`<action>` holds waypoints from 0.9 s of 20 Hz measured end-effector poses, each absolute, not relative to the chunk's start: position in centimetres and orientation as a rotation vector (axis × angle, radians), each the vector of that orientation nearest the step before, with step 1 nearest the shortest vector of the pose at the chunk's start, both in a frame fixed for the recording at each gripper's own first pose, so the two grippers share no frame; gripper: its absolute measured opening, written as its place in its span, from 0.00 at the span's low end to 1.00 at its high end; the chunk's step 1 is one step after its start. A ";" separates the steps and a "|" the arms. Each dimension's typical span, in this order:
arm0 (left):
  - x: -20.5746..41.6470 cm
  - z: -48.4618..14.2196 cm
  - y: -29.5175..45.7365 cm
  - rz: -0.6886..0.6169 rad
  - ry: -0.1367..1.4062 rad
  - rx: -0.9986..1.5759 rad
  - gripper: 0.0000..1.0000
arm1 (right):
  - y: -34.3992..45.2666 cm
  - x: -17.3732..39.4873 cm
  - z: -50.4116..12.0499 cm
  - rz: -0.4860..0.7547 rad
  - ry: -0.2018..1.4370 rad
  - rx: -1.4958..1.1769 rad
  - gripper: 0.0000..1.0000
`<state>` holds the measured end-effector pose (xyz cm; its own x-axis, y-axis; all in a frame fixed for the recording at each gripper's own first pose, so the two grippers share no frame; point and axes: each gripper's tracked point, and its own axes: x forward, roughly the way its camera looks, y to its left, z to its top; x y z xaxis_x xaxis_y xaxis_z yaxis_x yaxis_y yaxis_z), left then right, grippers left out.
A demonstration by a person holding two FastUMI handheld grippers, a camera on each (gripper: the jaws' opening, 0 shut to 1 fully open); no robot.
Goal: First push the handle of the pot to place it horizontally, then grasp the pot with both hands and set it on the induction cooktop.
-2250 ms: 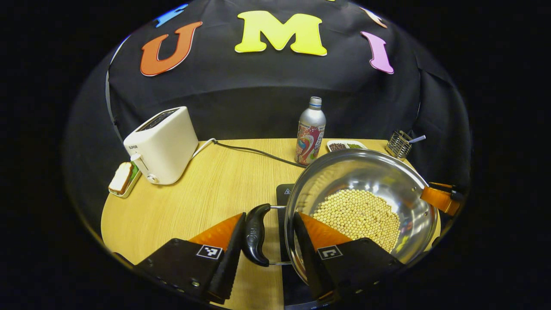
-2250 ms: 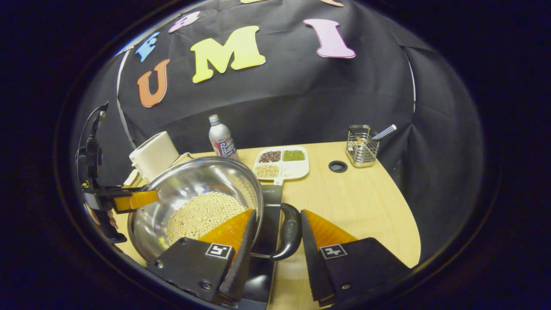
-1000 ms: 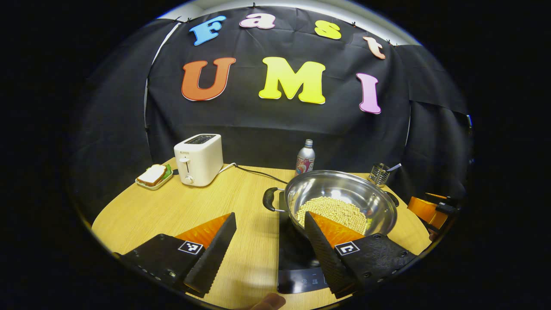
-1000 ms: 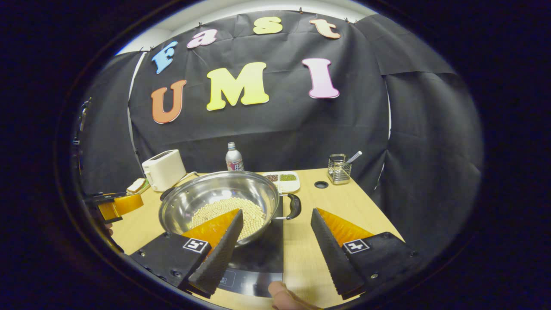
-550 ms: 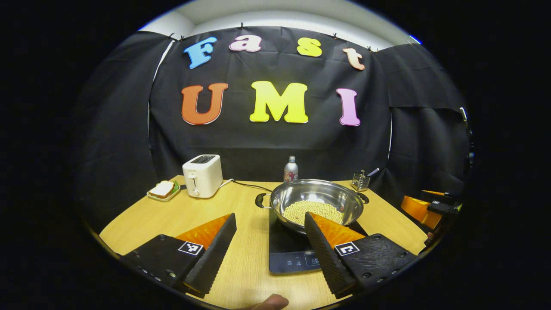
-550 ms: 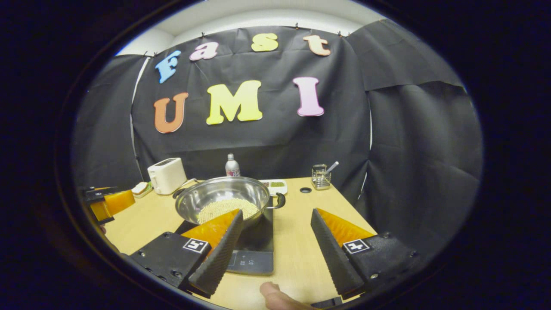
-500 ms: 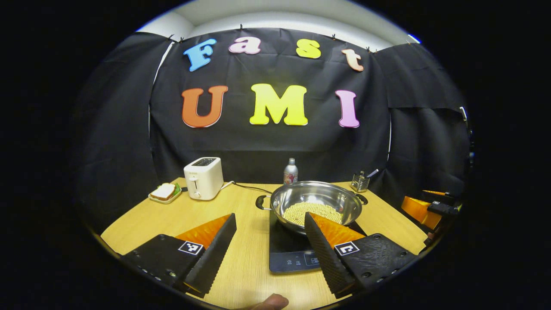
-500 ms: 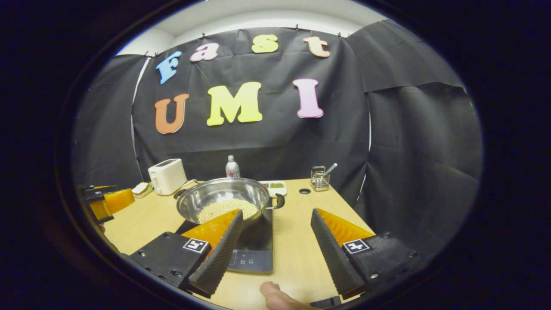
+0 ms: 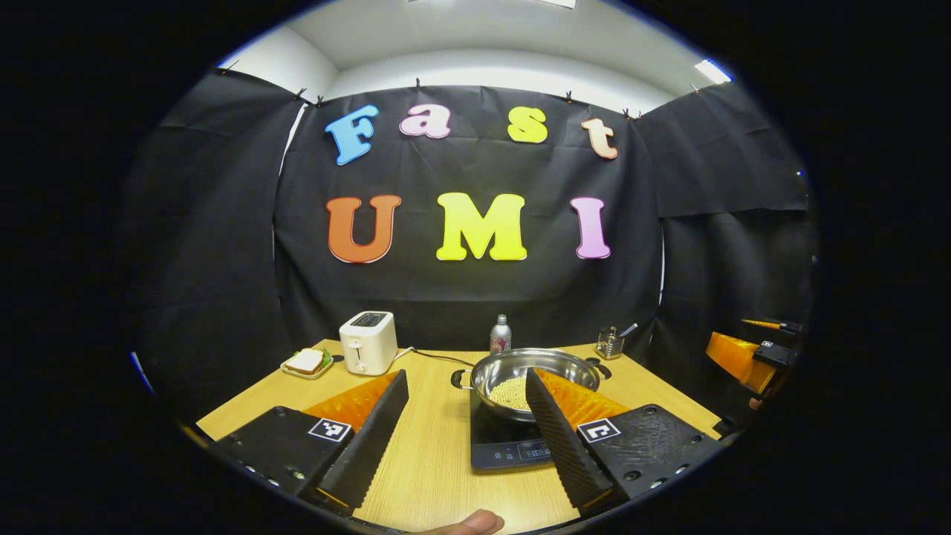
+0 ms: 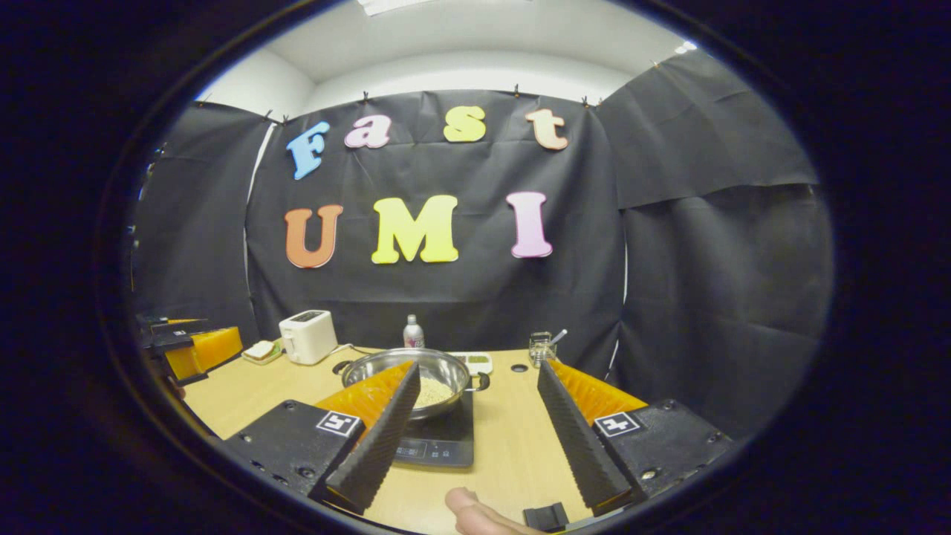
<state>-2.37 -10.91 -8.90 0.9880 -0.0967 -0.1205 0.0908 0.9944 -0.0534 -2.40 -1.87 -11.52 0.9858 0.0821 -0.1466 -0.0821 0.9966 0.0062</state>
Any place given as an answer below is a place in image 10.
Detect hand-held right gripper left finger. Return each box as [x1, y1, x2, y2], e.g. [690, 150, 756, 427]
[223, 361, 421, 515]

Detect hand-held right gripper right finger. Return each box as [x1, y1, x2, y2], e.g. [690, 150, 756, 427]
[536, 360, 733, 517]

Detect black induction cooktop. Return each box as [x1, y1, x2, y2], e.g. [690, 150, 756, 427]
[392, 390, 476, 468]

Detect stainless steel pot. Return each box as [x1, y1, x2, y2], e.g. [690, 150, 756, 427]
[332, 348, 491, 421]

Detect pale green rectangular tray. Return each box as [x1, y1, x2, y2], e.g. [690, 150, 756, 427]
[241, 340, 285, 366]

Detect pile of soybeans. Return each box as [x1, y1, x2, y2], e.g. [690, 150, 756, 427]
[412, 375, 456, 409]

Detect white toaster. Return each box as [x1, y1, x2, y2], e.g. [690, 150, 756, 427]
[279, 310, 339, 366]

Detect white divided bean tray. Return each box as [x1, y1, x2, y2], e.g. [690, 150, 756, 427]
[449, 351, 493, 375]

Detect large ceiling light panel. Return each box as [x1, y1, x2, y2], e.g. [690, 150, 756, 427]
[357, 0, 435, 16]

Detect metal wire holder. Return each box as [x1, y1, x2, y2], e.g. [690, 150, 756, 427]
[529, 332, 558, 368]

